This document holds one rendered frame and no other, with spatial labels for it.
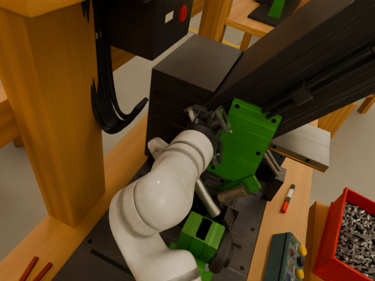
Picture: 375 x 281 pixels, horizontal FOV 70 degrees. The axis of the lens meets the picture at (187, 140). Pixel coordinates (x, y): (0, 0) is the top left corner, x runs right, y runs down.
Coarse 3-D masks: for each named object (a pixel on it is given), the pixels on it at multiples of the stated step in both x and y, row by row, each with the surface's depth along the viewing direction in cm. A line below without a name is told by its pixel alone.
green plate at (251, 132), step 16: (240, 112) 62; (256, 112) 60; (240, 128) 63; (256, 128) 62; (272, 128) 60; (224, 144) 66; (240, 144) 65; (256, 144) 63; (224, 160) 68; (240, 160) 66; (256, 160) 65; (224, 176) 70; (240, 176) 68
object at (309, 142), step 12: (288, 132) 79; (300, 132) 80; (312, 132) 81; (324, 132) 82; (276, 144) 74; (288, 144) 75; (300, 144) 76; (312, 144) 77; (324, 144) 78; (288, 156) 75; (300, 156) 73; (312, 156) 73; (324, 156) 74; (324, 168) 72
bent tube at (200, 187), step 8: (216, 112) 58; (224, 112) 61; (216, 120) 59; (224, 120) 61; (216, 128) 60; (224, 128) 58; (200, 184) 68; (200, 192) 68; (208, 192) 69; (208, 200) 68; (208, 208) 69; (216, 208) 69
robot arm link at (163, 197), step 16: (176, 144) 42; (160, 160) 38; (176, 160) 37; (192, 160) 40; (144, 176) 32; (160, 176) 31; (176, 176) 32; (192, 176) 37; (144, 192) 30; (160, 192) 29; (176, 192) 30; (192, 192) 35; (144, 208) 29; (160, 208) 29; (176, 208) 30; (160, 224) 30; (176, 224) 31
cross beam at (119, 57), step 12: (192, 12) 114; (120, 60) 77; (0, 84) 50; (0, 96) 48; (0, 108) 47; (0, 120) 48; (12, 120) 51; (0, 132) 49; (12, 132) 52; (0, 144) 50
